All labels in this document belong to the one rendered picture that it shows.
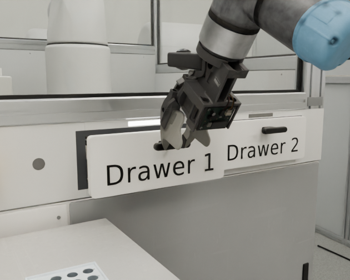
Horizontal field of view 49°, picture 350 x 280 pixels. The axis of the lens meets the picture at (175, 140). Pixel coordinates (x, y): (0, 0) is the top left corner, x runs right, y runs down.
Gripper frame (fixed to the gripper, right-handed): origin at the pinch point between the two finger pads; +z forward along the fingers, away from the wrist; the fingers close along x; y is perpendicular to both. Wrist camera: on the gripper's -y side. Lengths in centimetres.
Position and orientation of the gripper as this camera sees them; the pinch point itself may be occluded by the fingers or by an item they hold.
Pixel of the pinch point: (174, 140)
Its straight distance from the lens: 69.7
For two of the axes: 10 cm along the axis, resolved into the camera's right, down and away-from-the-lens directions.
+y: 4.2, 6.8, -6.0
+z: -3.0, 7.3, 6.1
